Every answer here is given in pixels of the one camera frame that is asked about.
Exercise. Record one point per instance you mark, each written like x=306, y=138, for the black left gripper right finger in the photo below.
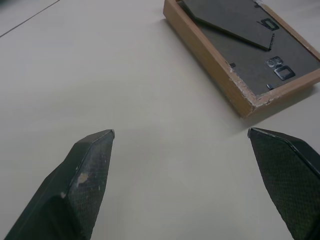
x=287, y=180

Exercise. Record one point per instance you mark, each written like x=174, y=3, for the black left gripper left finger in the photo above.
x=75, y=190

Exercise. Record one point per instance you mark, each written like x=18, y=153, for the wooden picture frame face down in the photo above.
x=225, y=65

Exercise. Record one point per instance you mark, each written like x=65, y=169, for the black frame easel stand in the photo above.
x=225, y=20

